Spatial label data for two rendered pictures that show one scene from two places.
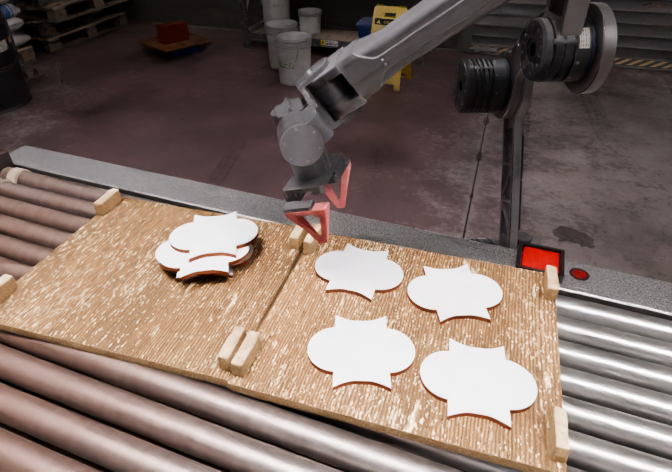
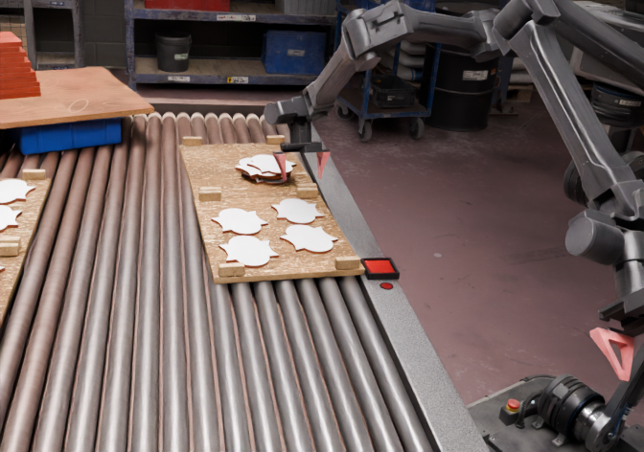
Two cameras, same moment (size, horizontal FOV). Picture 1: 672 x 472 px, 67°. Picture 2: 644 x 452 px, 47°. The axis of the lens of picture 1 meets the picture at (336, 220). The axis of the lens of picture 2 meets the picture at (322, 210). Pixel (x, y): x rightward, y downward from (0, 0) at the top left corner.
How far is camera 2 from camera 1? 158 cm
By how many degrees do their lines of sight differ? 49
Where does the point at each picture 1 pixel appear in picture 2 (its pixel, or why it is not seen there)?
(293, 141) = (268, 109)
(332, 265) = (291, 203)
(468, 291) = (312, 241)
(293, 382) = (207, 212)
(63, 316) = (195, 159)
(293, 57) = not seen: outside the picture
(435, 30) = (324, 79)
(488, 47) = not seen: outside the picture
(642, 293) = (392, 308)
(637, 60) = not seen: outside the picture
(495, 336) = (287, 255)
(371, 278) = (293, 214)
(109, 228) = (259, 148)
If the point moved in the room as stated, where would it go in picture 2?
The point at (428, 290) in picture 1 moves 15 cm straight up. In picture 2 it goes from (300, 230) to (305, 174)
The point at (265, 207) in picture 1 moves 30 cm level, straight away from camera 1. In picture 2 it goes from (332, 182) to (400, 164)
